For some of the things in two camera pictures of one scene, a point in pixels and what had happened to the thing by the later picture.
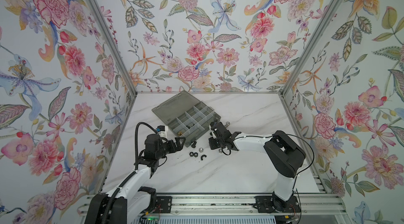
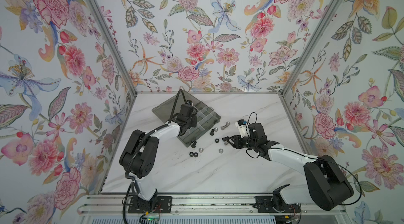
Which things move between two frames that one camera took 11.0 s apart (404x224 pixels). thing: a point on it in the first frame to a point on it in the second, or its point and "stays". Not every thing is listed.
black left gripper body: (164, 150) to (191, 122)
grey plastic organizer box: (189, 119) stays
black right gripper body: (215, 143) to (246, 142)
